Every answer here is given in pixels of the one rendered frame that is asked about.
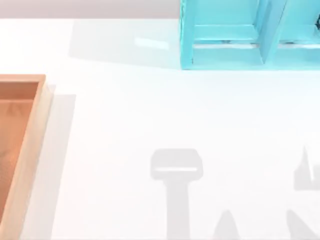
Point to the light blue rack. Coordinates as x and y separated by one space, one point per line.
225 55

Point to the shallow salmon-coloured box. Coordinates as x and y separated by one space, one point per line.
15 120

